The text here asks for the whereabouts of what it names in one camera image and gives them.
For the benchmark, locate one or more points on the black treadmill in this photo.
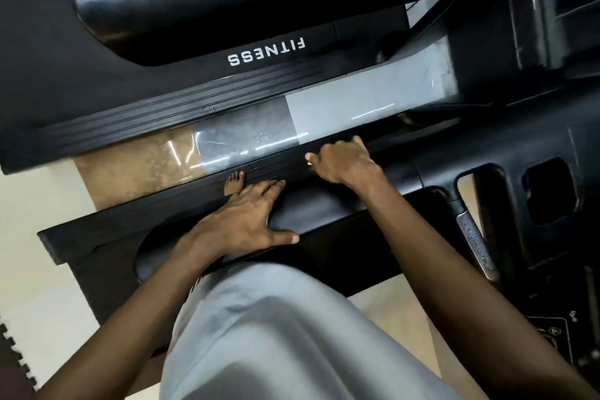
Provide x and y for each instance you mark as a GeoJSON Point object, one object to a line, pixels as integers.
{"type": "Point", "coordinates": [141, 48]}
{"type": "Point", "coordinates": [487, 161]}

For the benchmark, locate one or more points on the black interlocking foam mat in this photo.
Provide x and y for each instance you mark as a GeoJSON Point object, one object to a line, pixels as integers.
{"type": "Point", "coordinates": [11, 367]}

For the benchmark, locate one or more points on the person's left forearm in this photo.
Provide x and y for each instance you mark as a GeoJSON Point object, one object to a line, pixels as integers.
{"type": "Point", "coordinates": [122, 339]}

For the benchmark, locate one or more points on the person's left hand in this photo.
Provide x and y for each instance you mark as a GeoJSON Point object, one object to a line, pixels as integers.
{"type": "Point", "coordinates": [239, 224]}

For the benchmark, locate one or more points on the person's bare foot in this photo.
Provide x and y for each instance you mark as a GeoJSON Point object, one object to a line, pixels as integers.
{"type": "Point", "coordinates": [233, 183]}

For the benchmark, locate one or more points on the person's right forearm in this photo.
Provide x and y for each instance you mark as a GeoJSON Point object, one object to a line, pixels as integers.
{"type": "Point", "coordinates": [469, 301]}

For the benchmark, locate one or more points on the person's right hand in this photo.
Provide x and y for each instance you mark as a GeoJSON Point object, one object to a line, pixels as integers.
{"type": "Point", "coordinates": [345, 162]}

